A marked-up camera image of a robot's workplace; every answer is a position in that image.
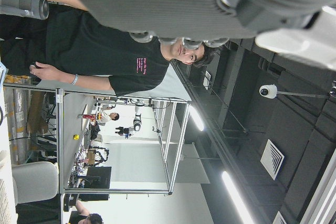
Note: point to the grey ribbed left robot hand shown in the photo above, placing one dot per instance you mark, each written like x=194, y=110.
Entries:
x=162, y=6

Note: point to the person in black t-shirt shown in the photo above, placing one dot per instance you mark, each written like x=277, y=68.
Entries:
x=105, y=51

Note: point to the ceiling light strip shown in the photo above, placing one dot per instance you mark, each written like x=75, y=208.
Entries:
x=236, y=197
x=196, y=117

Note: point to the white black background robot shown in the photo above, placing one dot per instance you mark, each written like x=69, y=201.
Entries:
x=137, y=124

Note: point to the person in white shirt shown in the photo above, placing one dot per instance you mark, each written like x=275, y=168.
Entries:
x=106, y=117

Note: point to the grey plastic pipe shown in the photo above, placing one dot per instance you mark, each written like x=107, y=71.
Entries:
x=23, y=3

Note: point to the grey workbench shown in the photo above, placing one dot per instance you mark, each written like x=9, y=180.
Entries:
x=73, y=127

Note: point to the yellow ball on table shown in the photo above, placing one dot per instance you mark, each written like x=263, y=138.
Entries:
x=76, y=137

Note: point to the black monitor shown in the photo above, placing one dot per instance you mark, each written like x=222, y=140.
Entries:
x=99, y=179

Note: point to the white square air vent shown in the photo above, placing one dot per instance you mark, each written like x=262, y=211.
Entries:
x=273, y=159

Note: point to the white chair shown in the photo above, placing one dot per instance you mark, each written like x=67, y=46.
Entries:
x=35, y=182

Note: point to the person with dark hair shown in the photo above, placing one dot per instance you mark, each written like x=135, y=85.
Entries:
x=92, y=218

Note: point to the white dome security camera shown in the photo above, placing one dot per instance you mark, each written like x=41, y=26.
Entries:
x=267, y=91

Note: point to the aluminium frame workstation table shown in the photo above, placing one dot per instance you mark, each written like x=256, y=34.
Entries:
x=60, y=142

